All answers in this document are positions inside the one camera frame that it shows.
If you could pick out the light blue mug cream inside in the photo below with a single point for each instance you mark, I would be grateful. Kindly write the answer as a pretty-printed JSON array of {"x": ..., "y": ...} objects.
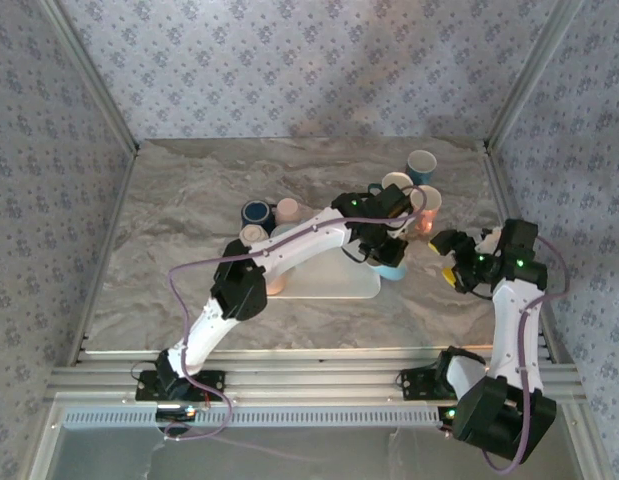
[{"x": 391, "y": 274}]

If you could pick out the dark green mug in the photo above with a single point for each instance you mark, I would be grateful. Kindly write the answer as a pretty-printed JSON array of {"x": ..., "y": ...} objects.
[{"x": 395, "y": 180}]

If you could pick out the pink faceted mug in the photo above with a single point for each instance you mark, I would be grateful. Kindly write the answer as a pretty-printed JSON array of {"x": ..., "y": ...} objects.
[{"x": 429, "y": 220}]

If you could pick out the medium blue mug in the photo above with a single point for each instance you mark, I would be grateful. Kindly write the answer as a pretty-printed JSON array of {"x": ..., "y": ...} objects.
[{"x": 421, "y": 162}]

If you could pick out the light pink mug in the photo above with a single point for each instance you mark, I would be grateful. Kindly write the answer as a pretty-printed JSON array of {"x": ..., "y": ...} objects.
[{"x": 288, "y": 210}]

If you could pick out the navy blue mug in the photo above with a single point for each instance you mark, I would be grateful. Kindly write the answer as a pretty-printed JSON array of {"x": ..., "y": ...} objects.
[{"x": 256, "y": 212}]

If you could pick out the large peach pink mug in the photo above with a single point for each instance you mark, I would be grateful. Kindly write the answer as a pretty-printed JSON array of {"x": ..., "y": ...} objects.
[{"x": 278, "y": 284}]

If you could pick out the cream white faceted mug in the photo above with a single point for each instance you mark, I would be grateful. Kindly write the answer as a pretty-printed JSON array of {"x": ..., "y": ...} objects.
[{"x": 251, "y": 234}]

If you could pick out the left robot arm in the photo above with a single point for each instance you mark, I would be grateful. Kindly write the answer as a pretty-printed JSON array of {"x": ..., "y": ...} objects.
[{"x": 299, "y": 235}]

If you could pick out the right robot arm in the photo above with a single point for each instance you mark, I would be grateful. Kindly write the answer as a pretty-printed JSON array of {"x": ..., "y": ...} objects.
[{"x": 514, "y": 330}]

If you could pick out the large light blue ribbed mug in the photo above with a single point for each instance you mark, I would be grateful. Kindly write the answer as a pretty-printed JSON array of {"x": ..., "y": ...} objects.
[{"x": 281, "y": 231}]

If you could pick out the white plastic tray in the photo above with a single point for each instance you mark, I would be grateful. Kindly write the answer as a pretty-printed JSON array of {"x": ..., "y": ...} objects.
[{"x": 339, "y": 282}]

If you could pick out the small controller board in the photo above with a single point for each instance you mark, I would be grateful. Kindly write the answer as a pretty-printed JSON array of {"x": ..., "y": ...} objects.
[
  {"x": 451, "y": 415},
  {"x": 176, "y": 413}
]

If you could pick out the grey metal panel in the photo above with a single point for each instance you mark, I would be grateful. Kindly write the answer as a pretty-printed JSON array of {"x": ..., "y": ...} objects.
[{"x": 314, "y": 455}]

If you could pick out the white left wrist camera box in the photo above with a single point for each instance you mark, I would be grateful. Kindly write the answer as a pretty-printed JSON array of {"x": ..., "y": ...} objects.
[{"x": 405, "y": 229}]

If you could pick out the aluminium table side rail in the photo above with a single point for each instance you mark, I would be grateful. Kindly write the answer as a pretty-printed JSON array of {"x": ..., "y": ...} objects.
[
  {"x": 495, "y": 175},
  {"x": 127, "y": 175}
]

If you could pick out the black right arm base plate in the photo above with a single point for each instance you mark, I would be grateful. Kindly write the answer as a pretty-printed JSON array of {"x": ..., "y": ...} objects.
[{"x": 414, "y": 385}]

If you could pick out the aluminium extrusion rail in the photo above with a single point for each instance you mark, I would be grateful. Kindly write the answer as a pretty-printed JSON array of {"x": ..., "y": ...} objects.
[{"x": 314, "y": 380}]

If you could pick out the aluminium frame post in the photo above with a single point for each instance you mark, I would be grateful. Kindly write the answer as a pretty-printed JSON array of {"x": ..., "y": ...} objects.
[
  {"x": 530, "y": 75},
  {"x": 94, "y": 75}
]

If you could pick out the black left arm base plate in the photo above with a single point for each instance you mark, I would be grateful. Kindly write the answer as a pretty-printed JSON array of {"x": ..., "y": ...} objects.
[{"x": 211, "y": 380}]

